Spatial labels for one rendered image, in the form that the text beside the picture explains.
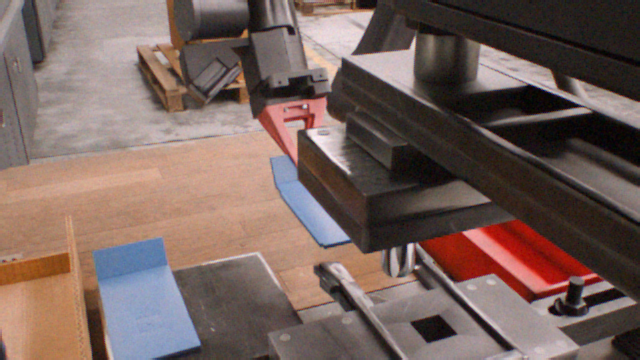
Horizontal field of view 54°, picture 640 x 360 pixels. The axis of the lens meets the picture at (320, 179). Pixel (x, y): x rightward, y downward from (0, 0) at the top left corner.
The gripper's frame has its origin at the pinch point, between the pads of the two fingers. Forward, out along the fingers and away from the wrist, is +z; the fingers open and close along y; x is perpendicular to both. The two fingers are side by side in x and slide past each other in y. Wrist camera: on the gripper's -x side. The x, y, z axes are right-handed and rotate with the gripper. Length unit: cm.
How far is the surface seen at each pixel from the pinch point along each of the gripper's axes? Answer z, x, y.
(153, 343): 13.2, -19.4, 7.7
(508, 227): 12.3, 23.3, 0.2
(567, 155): 5.2, -0.9, 41.2
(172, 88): -85, 32, -312
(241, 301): 12.0, -10.7, 4.5
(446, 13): -1.2, -7.5, 44.2
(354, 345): 15.1, -6.6, 22.1
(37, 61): -150, -44, -437
